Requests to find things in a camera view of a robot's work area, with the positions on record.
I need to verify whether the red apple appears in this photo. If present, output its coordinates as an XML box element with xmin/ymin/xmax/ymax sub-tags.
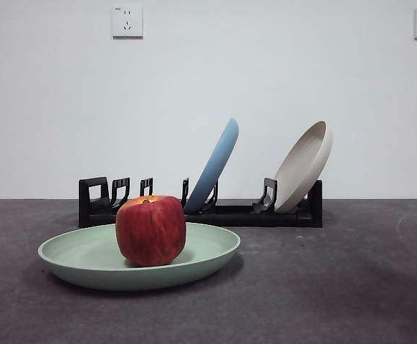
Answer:
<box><xmin>115</xmin><ymin>195</ymin><xmax>187</xmax><ymax>267</ymax></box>

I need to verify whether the green plate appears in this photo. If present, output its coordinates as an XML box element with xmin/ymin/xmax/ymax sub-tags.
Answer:
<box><xmin>37</xmin><ymin>221</ymin><xmax>241</xmax><ymax>291</ymax></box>

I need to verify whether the blue plate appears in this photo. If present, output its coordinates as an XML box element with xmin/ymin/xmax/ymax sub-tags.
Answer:
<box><xmin>183</xmin><ymin>117</ymin><xmax>239</xmax><ymax>212</ymax></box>

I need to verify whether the black plate rack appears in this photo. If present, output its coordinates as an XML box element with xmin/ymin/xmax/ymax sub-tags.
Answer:
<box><xmin>78</xmin><ymin>176</ymin><xmax>323</xmax><ymax>229</ymax></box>

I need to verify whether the cream plate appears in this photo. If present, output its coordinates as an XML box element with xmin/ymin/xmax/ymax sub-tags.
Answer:
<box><xmin>273</xmin><ymin>120</ymin><xmax>334</xmax><ymax>214</ymax></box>

